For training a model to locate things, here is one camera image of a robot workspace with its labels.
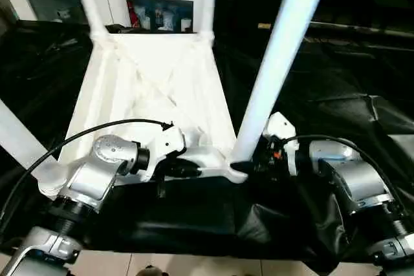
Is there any white plastic table top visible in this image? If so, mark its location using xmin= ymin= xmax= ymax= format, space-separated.
xmin=39 ymin=30 xmax=250 ymax=199

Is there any black mat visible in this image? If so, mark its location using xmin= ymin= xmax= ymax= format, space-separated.
xmin=0 ymin=21 xmax=414 ymax=270

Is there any long black bar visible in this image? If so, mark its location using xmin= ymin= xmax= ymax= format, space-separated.
xmin=259 ymin=23 xmax=414 ymax=39

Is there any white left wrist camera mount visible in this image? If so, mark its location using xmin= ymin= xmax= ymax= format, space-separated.
xmin=139 ymin=125 xmax=187 ymax=183

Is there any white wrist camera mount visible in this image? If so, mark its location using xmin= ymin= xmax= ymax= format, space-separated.
xmin=262 ymin=112 xmax=300 ymax=176
xmin=139 ymin=125 xmax=187 ymax=183

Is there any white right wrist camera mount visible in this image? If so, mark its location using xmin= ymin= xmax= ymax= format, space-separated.
xmin=262 ymin=112 xmax=300 ymax=176

